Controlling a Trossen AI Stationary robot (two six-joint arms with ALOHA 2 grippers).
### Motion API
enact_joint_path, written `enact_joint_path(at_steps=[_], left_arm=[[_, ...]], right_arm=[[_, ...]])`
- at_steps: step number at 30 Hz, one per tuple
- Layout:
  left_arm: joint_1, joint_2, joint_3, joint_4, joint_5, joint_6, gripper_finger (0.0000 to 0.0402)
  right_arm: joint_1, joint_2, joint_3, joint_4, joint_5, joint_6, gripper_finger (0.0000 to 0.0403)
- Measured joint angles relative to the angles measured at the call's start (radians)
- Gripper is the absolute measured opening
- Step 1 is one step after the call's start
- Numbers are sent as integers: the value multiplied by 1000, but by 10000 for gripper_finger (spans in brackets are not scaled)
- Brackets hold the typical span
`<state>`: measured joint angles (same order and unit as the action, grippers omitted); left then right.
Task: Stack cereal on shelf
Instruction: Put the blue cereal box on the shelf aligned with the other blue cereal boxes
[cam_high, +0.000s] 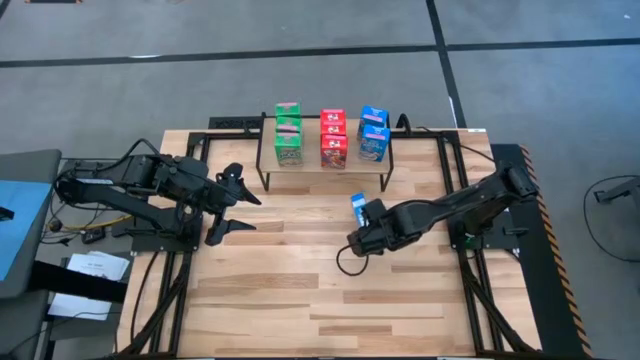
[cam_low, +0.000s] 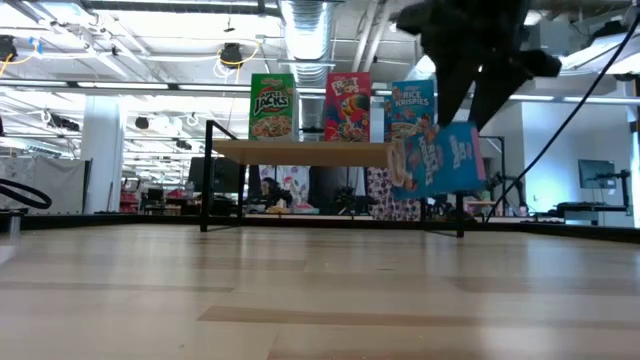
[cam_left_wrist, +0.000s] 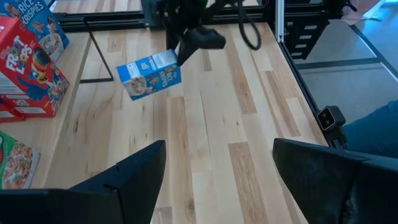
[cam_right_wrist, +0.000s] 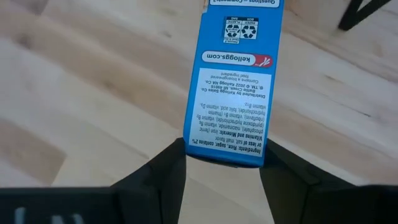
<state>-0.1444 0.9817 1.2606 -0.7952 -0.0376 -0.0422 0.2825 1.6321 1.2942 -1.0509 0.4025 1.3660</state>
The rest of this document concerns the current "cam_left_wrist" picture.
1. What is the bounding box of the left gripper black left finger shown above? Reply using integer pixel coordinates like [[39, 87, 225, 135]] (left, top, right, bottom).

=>
[[70, 139, 167, 224]]

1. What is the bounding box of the person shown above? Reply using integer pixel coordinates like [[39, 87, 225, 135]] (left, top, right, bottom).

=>
[[341, 99, 398, 159]]

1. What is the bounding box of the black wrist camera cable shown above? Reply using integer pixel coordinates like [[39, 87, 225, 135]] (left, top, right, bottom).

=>
[[237, 0, 262, 51]]

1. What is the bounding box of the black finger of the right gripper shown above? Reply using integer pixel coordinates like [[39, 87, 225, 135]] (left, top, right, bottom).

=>
[[177, 27, 227, 67], [165, 18, 182, 51]]

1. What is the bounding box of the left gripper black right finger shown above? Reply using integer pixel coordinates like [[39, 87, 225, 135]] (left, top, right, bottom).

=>
[[272, 138, 368, 224]]

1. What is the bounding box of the wooden shelf with black frame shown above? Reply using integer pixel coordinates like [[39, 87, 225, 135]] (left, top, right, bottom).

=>
[[0, 18, 114, 190]]

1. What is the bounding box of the blue Rice Krispies cereal box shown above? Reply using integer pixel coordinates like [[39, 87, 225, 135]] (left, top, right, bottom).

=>
[[116, 49, 183, 101], [0, 0, 70, 63]]

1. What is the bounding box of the red Froot Loops cereal box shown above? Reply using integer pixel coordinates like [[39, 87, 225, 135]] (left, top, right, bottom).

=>
[[0, 16, 70, 119], [0, 98, 26, 123]]

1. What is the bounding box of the small black stereo camera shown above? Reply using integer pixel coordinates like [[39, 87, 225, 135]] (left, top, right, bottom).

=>
[[316, 105, 348, 147]]

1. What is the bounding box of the green Apple Jacks cereal box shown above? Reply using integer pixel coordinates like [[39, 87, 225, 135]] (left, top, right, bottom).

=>
[[0, 129, 41, 190]]

